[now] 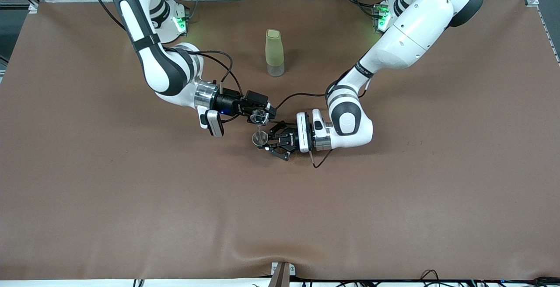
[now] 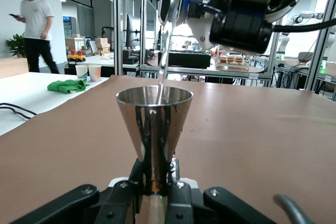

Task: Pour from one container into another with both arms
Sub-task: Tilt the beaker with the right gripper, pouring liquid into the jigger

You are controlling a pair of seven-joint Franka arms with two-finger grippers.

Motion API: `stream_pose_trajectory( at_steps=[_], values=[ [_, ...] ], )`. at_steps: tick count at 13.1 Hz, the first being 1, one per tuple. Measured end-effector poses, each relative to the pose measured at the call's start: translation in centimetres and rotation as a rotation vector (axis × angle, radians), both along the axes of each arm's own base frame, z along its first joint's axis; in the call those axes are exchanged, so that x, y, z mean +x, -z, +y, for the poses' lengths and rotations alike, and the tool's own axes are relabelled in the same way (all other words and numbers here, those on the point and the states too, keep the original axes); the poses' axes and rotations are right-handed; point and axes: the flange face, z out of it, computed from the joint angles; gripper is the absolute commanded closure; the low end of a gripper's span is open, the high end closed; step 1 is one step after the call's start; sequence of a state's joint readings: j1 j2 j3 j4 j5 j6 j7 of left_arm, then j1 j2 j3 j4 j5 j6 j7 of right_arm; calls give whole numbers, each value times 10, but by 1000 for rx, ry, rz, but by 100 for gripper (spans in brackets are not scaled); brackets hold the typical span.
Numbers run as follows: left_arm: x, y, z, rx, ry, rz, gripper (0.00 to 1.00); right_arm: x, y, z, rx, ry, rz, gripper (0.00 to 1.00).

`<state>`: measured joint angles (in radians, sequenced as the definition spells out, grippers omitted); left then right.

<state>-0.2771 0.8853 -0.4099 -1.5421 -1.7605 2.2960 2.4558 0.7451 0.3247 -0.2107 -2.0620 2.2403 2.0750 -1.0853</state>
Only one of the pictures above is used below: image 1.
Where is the small clear glass cup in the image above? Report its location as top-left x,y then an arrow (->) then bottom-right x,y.
250,108 -> 270,126

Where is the green sleeved glass bottle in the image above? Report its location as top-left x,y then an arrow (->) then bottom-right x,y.
265,29 -> 285,77

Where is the metal table edge clamp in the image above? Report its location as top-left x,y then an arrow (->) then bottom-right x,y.
270,262 -> 296,287

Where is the brown table cover mat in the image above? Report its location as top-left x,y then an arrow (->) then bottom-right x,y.
0,0 -> 560,281

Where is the short black cable loop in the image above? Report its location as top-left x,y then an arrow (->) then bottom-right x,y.
311,149 -> 334,168

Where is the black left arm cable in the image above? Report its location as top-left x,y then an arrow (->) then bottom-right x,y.
273,70 -> 372,110

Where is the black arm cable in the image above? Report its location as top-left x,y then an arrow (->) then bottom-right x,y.
173,50 -> 245,99
273,70 -> 372,110

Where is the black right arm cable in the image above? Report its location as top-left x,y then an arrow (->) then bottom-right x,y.
173,50 -> 245,99

